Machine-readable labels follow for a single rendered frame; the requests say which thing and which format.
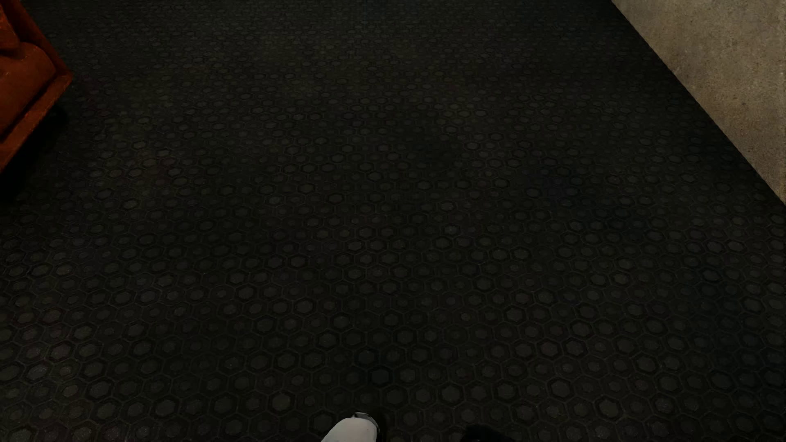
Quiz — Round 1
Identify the orange sofa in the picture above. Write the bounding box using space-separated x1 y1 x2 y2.
0 0 73 173

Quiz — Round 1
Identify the dark hexagon patterned rug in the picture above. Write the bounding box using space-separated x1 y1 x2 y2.
0 0 786 442

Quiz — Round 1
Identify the white robot left leg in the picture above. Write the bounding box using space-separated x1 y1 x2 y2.
321 413 383 442

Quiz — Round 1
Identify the black robot right foot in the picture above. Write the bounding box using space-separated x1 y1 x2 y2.
459 425 517 442

